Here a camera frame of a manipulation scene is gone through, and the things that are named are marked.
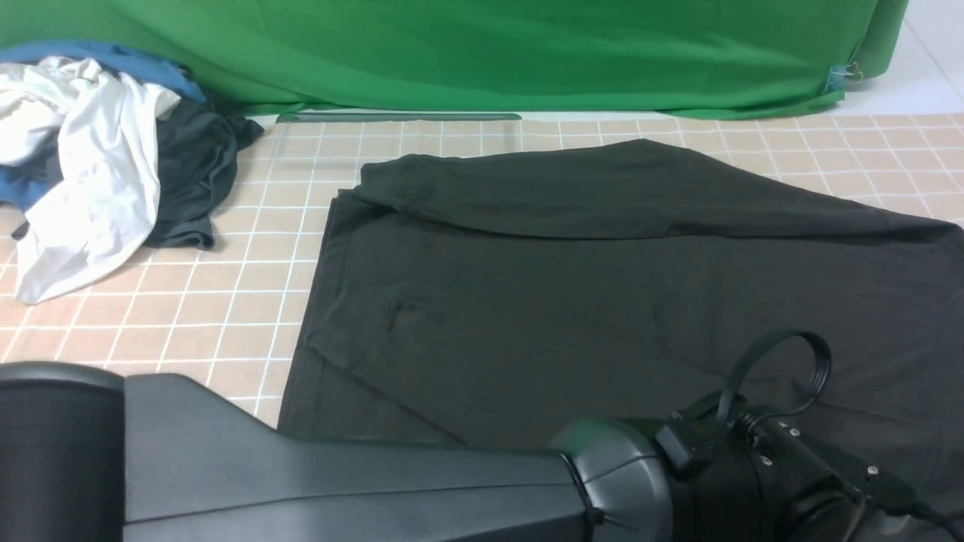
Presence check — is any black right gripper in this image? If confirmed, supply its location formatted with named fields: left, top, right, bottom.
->
left=745, top=419, right=935, bottom=541

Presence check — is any dark gray long-sleeve shirt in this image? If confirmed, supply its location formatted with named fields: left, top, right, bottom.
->
left=279, top=140, right=963, bottom=527

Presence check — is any white shirt in pile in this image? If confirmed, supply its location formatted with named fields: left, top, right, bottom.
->
left=2, top=57, right=180, bottom=305

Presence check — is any blue binder clip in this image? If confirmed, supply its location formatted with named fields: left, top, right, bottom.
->
left=824, top=62, right=864, bottom=93

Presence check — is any green backdrop cloth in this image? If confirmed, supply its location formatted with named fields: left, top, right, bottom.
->
left=1, top=1, right=907, bottom=120

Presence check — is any beige grid-pattern tablecloth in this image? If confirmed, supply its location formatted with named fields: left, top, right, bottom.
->
left=1, top=112, right=963, bottom=423

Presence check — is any dark gray garment in pile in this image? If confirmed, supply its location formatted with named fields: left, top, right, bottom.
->
left=144, top=102, right=264, bottom=250

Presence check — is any blue garment in pile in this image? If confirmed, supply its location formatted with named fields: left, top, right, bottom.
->
left=1, top=40, right=207, bottom=212

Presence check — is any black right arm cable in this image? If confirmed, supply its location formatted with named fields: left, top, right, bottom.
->
left=712, top=330, right=964, bottom=542

